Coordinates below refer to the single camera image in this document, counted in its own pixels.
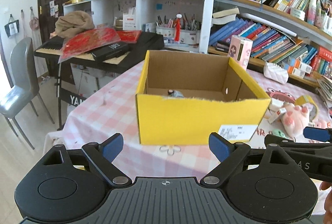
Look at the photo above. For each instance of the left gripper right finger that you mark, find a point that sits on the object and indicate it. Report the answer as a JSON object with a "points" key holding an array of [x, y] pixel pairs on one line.
{"points": [[232, 157]]}

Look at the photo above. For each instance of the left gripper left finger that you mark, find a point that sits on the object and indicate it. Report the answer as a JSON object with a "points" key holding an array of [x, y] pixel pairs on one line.
{"points": [[100, 158]]}

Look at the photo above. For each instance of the mint green hair clip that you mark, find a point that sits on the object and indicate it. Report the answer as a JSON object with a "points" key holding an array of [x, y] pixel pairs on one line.
{"points": [[279, 133]]}

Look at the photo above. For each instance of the pink pig plush toy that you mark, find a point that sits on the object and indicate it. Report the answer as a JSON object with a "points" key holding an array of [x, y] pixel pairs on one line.
{"points": [[295, 120]]}

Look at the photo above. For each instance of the small white labelled box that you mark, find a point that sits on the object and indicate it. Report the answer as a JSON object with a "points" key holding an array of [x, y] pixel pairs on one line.
{"points": [[276, 115]]}

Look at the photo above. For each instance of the yellow tape roll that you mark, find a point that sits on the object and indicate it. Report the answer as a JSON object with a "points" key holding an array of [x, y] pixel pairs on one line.
{"points": [[307, 101]]}

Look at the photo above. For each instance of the purple lidded small container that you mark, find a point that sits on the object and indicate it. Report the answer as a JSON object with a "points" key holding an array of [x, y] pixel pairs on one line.
{"points": [[175, 93]]}

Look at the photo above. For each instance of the person's right hand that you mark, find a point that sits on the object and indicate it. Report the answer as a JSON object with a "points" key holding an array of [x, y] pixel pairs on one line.
{"points": [[328, 203]]}

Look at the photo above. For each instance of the pink checkered tablecloth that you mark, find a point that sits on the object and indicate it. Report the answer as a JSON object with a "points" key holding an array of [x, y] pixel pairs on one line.
{"points": [[112, 110]]}

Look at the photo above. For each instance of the yellow cardboard box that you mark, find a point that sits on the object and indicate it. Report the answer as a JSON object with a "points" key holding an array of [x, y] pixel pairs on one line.
{"points": [[217, 91]]}

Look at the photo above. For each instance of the white quilted pouch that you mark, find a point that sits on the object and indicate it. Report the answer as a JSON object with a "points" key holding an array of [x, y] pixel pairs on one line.
{"points": [[275, 72]]}

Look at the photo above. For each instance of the stack of magazines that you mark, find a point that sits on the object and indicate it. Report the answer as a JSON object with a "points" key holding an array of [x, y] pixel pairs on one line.
{"points": [[325, 90]]}

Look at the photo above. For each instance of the grey chair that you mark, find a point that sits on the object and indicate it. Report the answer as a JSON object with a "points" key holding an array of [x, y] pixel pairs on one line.
{"points": [[25, 86]]}

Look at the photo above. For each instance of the orange white boxes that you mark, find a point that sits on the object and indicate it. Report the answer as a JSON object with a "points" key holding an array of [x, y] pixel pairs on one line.
{"points": [[296, 67]]}

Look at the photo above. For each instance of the pink cylindrical humidifier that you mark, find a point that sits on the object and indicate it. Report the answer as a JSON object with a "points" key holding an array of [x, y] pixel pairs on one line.
{"points": [[240, 50]]}

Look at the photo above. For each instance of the black keyboard piano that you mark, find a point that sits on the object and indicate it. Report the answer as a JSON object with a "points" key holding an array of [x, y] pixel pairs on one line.
{"points": [[119, 57]]}

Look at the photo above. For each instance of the red gift bag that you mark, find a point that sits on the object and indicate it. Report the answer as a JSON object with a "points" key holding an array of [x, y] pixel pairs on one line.
{"points": [[96, 38]]}

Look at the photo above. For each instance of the row of books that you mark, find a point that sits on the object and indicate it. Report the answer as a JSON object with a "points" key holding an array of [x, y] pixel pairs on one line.
{"points": [[269, 43]]}

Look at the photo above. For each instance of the white pen holder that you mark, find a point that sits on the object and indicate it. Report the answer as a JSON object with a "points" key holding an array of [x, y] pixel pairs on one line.
{"points": [[190, 37]]}

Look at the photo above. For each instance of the brown knitted cloth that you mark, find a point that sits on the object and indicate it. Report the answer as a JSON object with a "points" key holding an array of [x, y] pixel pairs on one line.
{"points": [[76, 22]]}

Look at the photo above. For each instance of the white shelf unit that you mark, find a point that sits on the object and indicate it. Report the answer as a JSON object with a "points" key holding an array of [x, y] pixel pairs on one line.
{"points": [[146, 15]]}

